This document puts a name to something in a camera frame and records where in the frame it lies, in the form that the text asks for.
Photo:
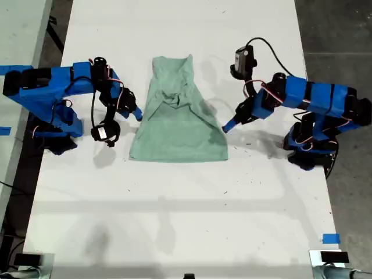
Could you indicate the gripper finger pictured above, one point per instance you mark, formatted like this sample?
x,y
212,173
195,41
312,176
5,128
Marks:
x,y
231,124
123,114
137,114
239,125

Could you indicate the pale green T-shirt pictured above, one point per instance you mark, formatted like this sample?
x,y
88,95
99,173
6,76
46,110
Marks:
x,y
174,130

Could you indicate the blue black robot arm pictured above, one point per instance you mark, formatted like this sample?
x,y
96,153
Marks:
x,y
316,96
43,93

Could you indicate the long blue tape strip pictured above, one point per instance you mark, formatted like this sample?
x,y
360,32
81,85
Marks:
x,y
11,69

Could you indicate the short blue tape strip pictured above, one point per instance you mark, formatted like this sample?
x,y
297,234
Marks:
x,y
5,131
331,238

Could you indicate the pale side table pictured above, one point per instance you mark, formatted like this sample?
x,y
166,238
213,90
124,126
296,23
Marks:
x,y
20,29

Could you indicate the silver metal plate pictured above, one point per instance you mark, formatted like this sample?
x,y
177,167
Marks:
x,y
48,261
314,257

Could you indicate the small black clamp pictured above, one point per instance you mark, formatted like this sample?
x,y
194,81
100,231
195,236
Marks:
x,y
189,276

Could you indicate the small black box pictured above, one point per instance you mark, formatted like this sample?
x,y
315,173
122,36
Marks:
x,y
334,257
27,259

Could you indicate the grey green tube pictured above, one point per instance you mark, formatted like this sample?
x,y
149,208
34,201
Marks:
x,y
334,273
20,273

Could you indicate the black camera stalk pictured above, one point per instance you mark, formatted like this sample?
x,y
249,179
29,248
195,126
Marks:
x,y
110,114
250,87

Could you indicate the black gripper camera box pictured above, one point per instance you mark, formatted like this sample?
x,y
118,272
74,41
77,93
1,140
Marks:
x,y
100,133
241,59

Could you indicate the black metal frame bar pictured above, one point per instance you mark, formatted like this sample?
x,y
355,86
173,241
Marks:
x,y
56,36

